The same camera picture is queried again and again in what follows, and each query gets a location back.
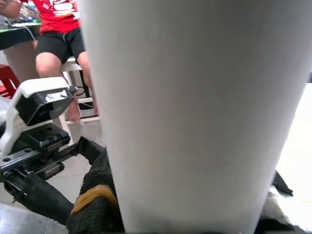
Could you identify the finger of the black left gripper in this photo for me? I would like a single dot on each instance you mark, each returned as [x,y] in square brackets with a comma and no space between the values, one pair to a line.
[41,195]
[89,148]

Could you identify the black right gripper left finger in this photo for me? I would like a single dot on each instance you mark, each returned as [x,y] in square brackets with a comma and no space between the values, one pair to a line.
[97,219]

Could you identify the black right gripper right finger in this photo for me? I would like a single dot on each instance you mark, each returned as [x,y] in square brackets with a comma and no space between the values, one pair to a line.
[273,226]

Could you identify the white plastic table leg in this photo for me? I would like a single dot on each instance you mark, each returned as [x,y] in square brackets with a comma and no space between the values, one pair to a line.
[195,97]

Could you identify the yellow rubber band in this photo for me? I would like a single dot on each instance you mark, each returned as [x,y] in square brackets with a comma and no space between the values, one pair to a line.
[97,191]

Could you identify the red plastic stool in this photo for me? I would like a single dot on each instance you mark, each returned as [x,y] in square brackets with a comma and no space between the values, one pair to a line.
[7,73]

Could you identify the white stool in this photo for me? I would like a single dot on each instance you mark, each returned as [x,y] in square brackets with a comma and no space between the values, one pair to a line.
[70,65]

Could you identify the black desk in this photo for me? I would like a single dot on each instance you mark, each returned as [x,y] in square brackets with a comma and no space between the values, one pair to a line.
[14,36]

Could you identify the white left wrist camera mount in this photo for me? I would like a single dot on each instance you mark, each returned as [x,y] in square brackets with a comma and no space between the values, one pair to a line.
[41,85]

